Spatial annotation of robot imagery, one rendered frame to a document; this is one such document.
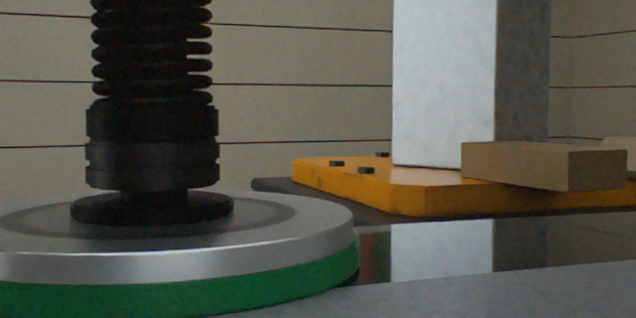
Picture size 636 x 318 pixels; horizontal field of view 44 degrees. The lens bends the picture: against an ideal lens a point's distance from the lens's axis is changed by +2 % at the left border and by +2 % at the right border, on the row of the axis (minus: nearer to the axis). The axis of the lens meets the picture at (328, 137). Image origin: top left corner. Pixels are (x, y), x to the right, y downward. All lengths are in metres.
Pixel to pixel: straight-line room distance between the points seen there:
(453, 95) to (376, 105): 5.87
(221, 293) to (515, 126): 0.95
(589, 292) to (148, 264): 0.20
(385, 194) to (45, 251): 0.74
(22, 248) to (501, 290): 0.21
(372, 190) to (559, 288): 0.70
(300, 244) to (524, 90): 0.94
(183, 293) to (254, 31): 6.38
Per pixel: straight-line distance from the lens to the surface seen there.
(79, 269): 0.33
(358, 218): 1.00
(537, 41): 1.31
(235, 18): 6.65
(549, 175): 0.99
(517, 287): 0.39
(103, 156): 0.40
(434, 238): 0.50
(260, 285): 0.33
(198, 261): 0.33
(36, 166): 6.40
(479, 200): 1.04
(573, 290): 0.39
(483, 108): 1.19
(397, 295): 0.36
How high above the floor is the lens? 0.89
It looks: 3 degrees down
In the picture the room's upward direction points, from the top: straight up
